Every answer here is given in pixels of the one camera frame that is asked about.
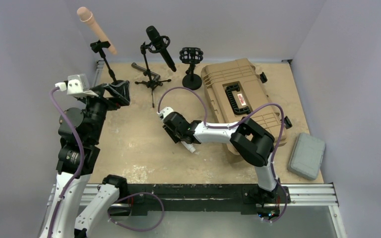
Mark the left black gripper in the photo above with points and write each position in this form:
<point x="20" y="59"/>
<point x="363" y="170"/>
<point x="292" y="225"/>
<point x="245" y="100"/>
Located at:
<point x="119" y="90"/>

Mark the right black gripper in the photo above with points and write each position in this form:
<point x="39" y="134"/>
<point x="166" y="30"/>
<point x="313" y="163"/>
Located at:
<point x="177" y="139"/>

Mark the white microphone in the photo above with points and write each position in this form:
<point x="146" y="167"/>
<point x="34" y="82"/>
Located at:
<point x="189" y="147"/>

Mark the black microphone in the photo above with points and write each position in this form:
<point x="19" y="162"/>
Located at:
<point x="159" y="45"/>

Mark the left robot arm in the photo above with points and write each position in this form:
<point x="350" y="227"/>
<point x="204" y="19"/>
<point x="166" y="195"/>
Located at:
<point x="80" y="131"/>

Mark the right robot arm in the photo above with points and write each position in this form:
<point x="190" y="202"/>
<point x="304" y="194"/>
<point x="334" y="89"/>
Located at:
<point x="254" y="144"/>

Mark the black tripod microphone stand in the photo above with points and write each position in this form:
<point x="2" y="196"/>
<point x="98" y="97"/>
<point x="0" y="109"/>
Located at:
<point x="152" y="84"/>

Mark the black clip microphone stand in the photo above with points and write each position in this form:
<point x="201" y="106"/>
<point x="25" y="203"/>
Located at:
<point x="98" y="47"/>

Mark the beige microphone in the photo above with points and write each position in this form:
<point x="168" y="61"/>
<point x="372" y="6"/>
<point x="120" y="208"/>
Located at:
<point x="87" y="17"/>

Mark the grey metal tube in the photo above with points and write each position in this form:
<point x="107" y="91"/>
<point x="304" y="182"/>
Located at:
<point x="155" y="76"/>

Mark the tan hard plastic case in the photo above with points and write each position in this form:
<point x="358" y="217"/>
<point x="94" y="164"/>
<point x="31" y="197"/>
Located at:
<point x="233" y="90"/>

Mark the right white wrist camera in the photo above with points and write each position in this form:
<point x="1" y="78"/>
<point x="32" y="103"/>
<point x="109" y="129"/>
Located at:
<point x="162" y="114"/>

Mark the black round base shock-mount stand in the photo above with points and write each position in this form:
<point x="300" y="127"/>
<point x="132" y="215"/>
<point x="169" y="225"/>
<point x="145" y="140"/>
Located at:
<point x="191" y="56"/>

